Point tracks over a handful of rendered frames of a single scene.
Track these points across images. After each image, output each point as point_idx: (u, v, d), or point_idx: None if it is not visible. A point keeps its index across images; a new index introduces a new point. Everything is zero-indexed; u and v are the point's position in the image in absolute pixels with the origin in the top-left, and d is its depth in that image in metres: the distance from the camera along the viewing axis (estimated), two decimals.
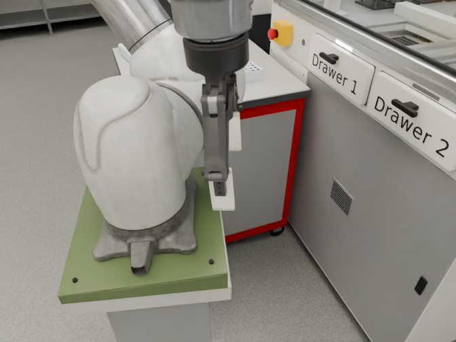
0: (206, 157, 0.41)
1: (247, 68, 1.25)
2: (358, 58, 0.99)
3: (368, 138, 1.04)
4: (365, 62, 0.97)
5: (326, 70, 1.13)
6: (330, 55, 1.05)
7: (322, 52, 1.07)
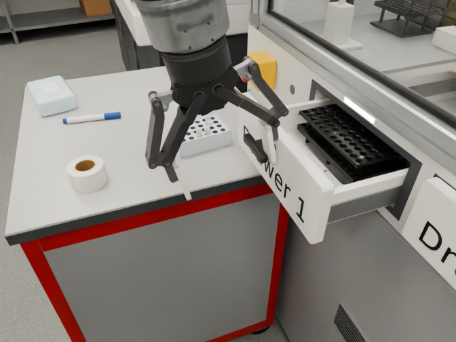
0: (147, 140, 0.47)
1: (205, 131, 0.80)
2: (307, 159, 0.51)
3: (402, 275, 0.59)
4: (317, 170, 0.49)
5: None
6: (260, 144, 0.57)
7: (248, 135, 0.59)
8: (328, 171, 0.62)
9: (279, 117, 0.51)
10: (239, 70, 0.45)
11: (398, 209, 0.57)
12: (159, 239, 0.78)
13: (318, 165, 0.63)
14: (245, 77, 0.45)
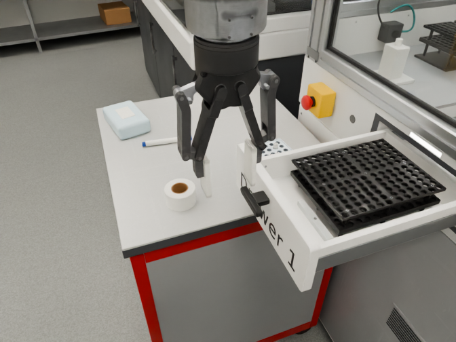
0: (177, 134, 0.48)
1: None
2: (297, 218, 0.57)
3: None
4: (306, 229, 0.55)
5: None
6: (256, 198, 0.63)
7: (245, 188, 0.65)
8: (318, 219, 0.68)
9: (266, 141, 0.52)
10: (262, 77, 0.46)
11: None
12: (237, 250, 0.89)
13: (309, 212, 0.69)
14: (262, 85, 0.47)
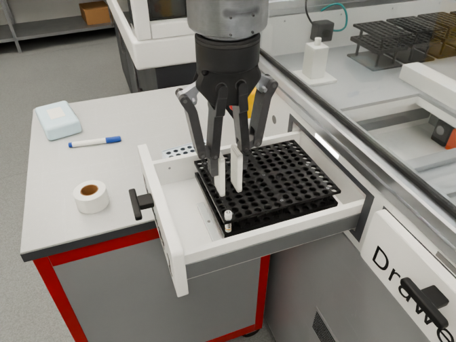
0: (190, 134, 0.49)
1: (229, 216, 0.59)
2: (169, 221, 0.56)
3: (364, 288, 0.69)
4: (174, 233, 0.54)
5: (152, 210, 0.69)
6: (140, 201, 0.62)
7: (131, 191, 0.64)
8: (212, 222, 0.66)
9: (252, 147, 0.52)
10: (262, 79, 0.46)
11: (358, 233, 0.66)
12: (155, 253, 0.88)
13: (204, 215, 0.68)
14: (260, 87, 0.47)
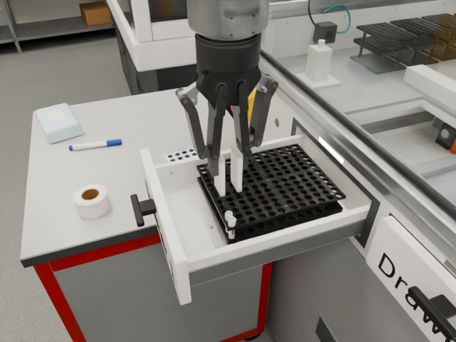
0: (190, 134, 0.49)
1: (233, 223, 0.58)
2: (172, 228, 0.55)
3: (368, 295, 0.68)
4: (176, 241, 0.53)
5: (154, 215, 0.68)
6: (142, 207, 0.61)
7: (134, 196, 0.63)
8: (214, 228, 0.66)
9: (252, 147, 0.52)
10: (262, 79, 0.46)
11: (364, 239, 0.65)
12: (156, 258, 0.87)
13: (207, 220, 0.67)
14: (260, 87, 0.47)
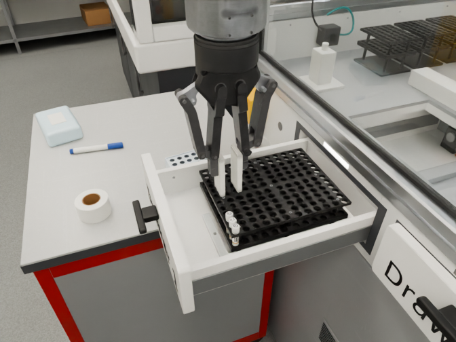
0: (190, 135, 0.49)
1: (237, 230, 0.57)
2: (175, 236, 0.54)
3: (374, 302, 0.67)
4: (180, 249, 0.52)
5: (156, 221, 0.67)
6: (144, 213, 0.60)
7: (136, 202, 0.62)
8: (218, 234, 0.64)
9: (252, 147, 0.52)
10: (261, 79, 0.46)
11: (369, 245, 0.64)
12: (158, 263, 0.86)
13: (210, 227, 0.66)
14: (259, 87, 0.47)
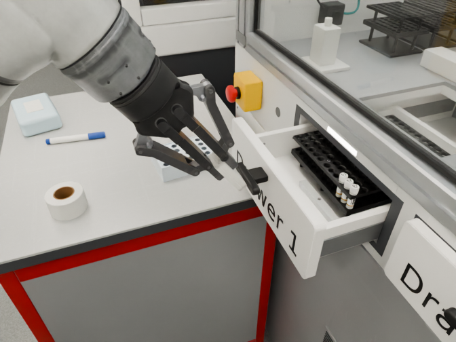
0: None
1: (357, 191, 0.54)
2: (299, 194, 0.50)
3: (386, 311, 0.58)
4: (309, 206, 0.48)
5: None
6: (253, 174, 0.56)
7: (240, 164, 0.58)
8: (322, 199, 0.61)
9: (229, 148, 0.51)
10: (195, 90, 0.44)
11: (381, 245, 0.55)
12: (141, 265, 0.76)
13: (312, 193, 0.62)
14: (199, 98, 0.45)
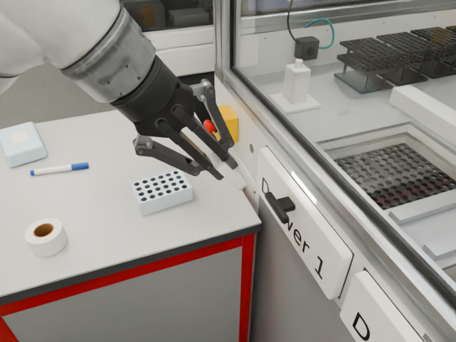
0: None
1: None
2: (326, 224, 0.56)
3: None
4: (336, 237, 0.54)
5: None
6: (281, 204, 0.62)
7: (269, 194, 0.64)
8: None
9: (229, 148, 0.51)
10: (195, 90, 0.44)
11: None
12: (119, 296, 0.80)
13: None
14: (199, 98, 0.45)
